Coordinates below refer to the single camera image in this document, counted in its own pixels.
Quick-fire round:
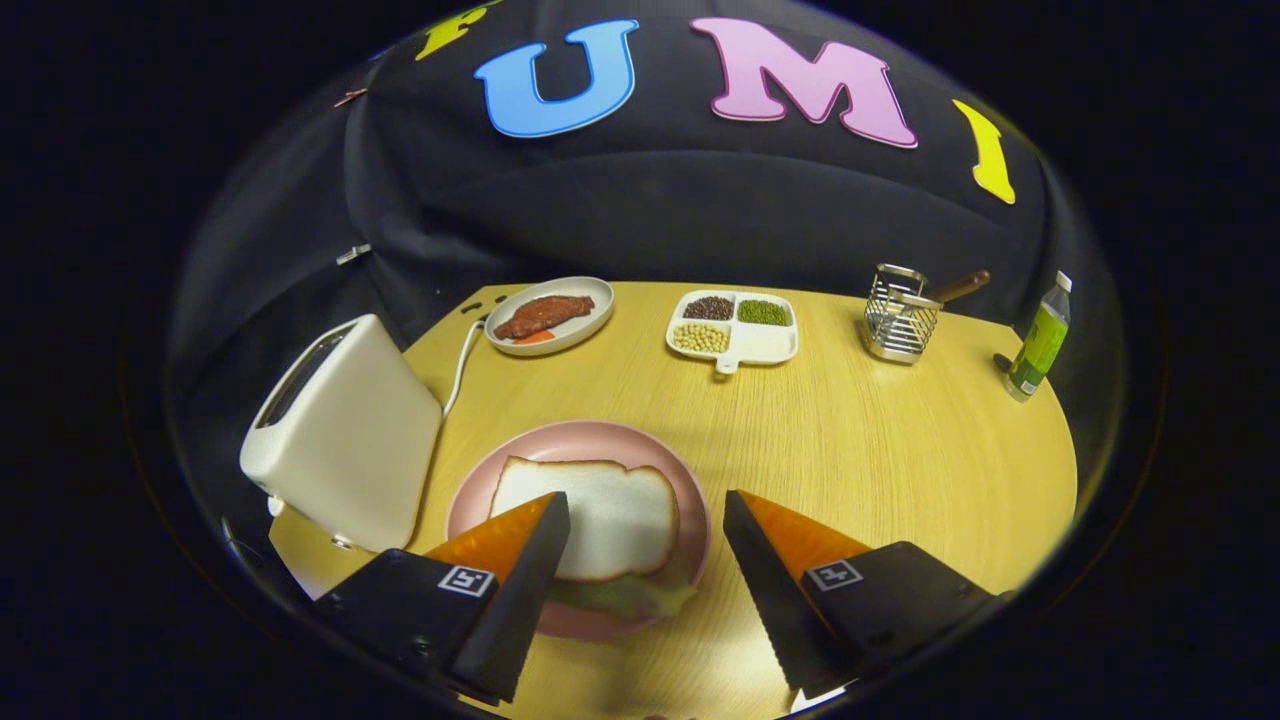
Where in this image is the wooden handled utensil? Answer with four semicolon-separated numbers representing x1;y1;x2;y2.
905;270;992;309

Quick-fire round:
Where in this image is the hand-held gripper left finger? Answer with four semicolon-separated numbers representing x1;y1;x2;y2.
315;490;572;706

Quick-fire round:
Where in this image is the yellow soybeans pile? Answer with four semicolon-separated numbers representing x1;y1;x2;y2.
672;322;730;355

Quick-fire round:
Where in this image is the green drink bottle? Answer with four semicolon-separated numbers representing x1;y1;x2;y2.
1004;270;1074;403

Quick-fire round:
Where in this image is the brown steak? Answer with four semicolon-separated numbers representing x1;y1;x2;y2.
493;294;596;341

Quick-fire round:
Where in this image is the white round plate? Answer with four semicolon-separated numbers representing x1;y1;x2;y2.
484;276;616;358

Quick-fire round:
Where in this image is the black backdrop cloth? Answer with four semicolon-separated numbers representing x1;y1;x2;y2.
165;0;1126;421

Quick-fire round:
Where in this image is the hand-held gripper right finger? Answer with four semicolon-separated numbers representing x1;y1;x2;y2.
722;489;1011;701

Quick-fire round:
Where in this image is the white power cable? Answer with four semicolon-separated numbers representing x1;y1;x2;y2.
440;315;489;419

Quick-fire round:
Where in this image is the white toaster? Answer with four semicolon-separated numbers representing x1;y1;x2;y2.
238;313;444;554

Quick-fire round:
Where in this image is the pink plate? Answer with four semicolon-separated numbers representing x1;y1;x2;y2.
445;420;713;643

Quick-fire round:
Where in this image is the white divided dish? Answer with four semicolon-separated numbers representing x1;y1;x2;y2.
665;289;800;375

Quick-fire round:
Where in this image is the green lettuce leaf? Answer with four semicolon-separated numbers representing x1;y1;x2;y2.
545;560;701;621

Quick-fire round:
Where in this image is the metal wire utensil holder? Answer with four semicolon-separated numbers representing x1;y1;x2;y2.
864;263;943;365

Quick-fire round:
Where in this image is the toasted white bread slice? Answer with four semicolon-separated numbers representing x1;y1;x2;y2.
487;456;681;584

